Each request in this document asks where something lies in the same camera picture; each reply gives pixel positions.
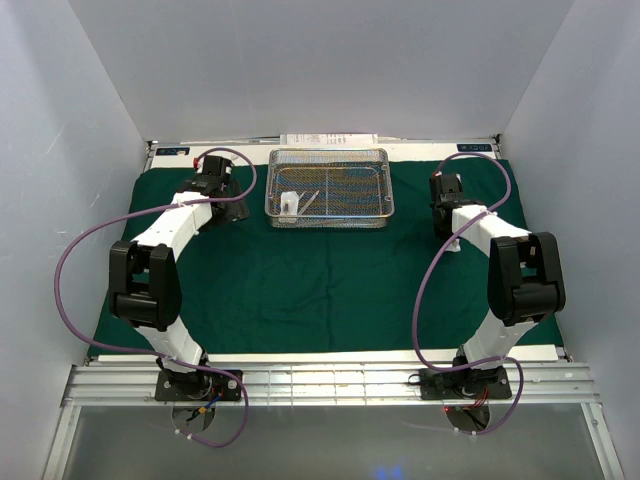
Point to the aluminium front frame rail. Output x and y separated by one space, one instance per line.
319 385

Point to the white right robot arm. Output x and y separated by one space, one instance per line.
525 283

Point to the dark green surgical drape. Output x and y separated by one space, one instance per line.
249 287

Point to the blue label right corner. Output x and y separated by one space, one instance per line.
474 147

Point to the white paper sheet at back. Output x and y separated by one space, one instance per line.
338 140

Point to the clear pouch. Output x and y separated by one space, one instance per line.
454 246
289 203

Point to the silver surgical scissors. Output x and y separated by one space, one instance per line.
308 203

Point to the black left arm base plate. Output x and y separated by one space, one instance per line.
195 386

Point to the blue label left corner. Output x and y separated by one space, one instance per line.
172 151

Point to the metal wire mesh tray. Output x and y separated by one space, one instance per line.
355 187

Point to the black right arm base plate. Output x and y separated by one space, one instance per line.
470 384

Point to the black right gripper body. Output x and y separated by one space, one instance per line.
441 233

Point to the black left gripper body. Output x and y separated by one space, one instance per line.
234 211

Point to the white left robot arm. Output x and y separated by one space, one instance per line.
144 285

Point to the blue label corner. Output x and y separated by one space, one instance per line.
474 147
172 151

